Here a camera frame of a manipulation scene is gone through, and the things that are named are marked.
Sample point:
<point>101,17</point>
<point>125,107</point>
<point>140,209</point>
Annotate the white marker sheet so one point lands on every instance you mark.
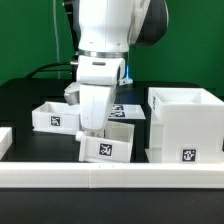
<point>126,111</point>

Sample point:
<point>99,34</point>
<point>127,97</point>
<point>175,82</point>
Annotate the white fence bar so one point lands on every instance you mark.
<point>5,140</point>
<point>109,175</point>

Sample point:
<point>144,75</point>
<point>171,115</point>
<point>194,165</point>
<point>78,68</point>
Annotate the white front fence bar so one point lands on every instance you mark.
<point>109,175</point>

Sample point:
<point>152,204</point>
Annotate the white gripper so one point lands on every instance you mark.
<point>95,106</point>

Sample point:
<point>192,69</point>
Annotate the white drawer cabinet frame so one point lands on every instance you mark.
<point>187,126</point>

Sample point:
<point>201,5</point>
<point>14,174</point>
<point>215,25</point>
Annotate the white drawer box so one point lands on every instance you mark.
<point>55,117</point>
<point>114,144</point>

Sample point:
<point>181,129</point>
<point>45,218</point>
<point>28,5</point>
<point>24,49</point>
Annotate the white left fence bar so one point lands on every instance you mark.
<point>5,140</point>

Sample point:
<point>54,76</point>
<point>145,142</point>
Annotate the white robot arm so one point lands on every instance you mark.
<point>107,29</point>

